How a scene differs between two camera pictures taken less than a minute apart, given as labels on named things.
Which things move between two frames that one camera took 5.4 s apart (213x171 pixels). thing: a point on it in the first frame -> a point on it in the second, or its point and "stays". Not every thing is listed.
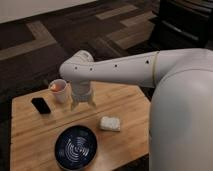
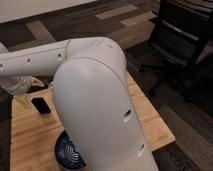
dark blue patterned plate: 76,147 stays
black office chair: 182,24 stays
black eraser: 41,106 stays
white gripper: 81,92 -> 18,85
